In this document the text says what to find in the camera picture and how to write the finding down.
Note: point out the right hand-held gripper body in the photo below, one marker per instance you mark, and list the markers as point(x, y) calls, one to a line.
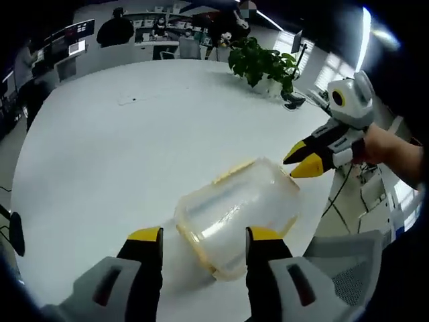
point(352, 100)

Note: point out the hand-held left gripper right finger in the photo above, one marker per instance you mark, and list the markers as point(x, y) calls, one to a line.
point(301, 285)

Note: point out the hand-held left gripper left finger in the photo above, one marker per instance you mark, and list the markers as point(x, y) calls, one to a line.
point(110, 285)

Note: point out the clear plastic container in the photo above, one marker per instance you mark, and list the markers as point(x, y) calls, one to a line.
point(241, 214)

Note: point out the person's right hand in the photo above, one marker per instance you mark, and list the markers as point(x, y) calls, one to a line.
point(382, 147)

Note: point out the small dark stand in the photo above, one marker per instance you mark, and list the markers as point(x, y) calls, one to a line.
point(294, 102)

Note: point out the grey mesh office chair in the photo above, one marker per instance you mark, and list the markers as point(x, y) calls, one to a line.
point(348, 268)

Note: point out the white plant pot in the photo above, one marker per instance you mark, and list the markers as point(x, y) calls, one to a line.
point(271, 85)

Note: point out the thin monitor on pole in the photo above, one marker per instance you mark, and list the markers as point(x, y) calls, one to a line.
point(297, 42)

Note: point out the green potted plant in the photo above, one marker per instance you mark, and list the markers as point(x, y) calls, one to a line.
point(261, 60)

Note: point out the red wall screen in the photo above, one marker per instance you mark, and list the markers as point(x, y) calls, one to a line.
point(82, 28)

